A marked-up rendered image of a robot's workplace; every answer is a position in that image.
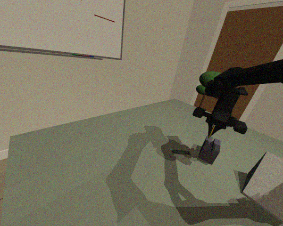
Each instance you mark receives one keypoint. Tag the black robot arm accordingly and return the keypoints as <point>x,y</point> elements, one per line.
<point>224,88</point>

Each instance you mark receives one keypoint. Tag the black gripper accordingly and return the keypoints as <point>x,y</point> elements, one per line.
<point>238,126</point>

